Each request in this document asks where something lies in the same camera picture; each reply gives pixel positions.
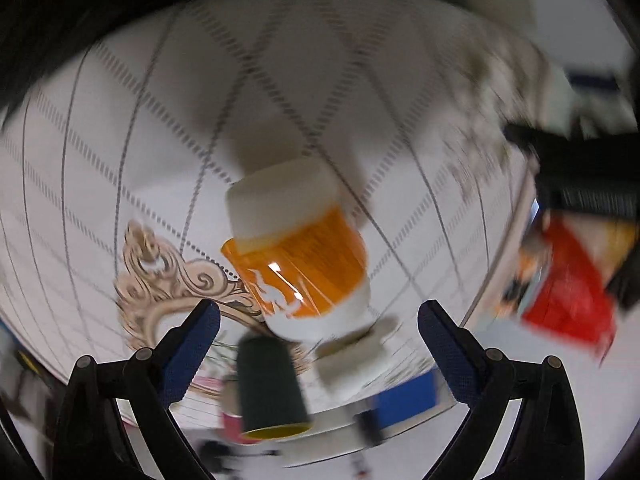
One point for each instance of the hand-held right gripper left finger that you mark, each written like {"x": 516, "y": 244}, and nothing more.
{"x": 192, "y": 352}

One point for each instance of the white patterned tablecloth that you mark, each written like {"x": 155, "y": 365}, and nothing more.
{"x": 165, "y": 125}

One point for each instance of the black blurred object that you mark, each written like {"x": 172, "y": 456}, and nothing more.
{"x": 580, "y": 175}

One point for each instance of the blue box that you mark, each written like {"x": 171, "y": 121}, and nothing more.
{"x": 405, "y": 400}

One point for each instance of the orange and white jar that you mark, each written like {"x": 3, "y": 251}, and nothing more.
{"x": 305, "y": 255}

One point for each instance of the dark green cup yellow inside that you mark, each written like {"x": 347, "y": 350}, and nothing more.
{"x": 270, "y": 385}

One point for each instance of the red bag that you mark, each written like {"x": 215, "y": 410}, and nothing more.
{"x": 570, "y": 290}

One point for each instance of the pink container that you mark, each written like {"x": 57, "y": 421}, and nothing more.
{"x": 232, "y": 417}

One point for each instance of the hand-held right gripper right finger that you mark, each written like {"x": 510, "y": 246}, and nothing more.
{"x": 447, "y": 352}

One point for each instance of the small white block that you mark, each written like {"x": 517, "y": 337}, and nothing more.
{"x": 350, "y": 365}

